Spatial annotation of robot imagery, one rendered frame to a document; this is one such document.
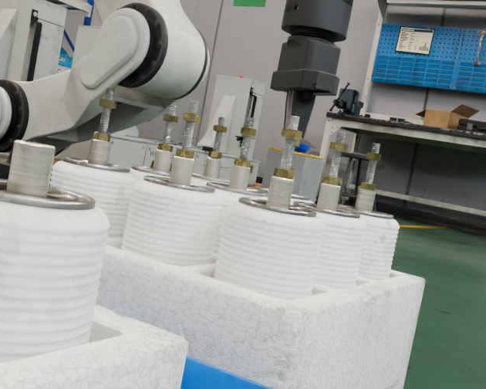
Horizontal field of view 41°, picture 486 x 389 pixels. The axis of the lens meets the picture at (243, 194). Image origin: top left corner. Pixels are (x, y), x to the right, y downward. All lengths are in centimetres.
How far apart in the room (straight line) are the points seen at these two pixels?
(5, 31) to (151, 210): 253
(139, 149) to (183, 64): 242
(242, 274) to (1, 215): 29
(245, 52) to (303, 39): 605
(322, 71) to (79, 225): 56
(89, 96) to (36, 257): 82
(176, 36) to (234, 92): 340
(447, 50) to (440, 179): 110
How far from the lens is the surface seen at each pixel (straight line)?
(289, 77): 87
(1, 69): 313
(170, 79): 113
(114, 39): 112
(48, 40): 314
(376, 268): 80
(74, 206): 35
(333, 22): 86
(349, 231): 69
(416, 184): 592
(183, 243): 64
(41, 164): 37
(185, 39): 114
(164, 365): 39
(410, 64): 596
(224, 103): 450
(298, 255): 59
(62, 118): 124
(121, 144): 344
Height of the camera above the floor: 30
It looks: 4 degrees down
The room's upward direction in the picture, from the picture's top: 11 degrees clockwise
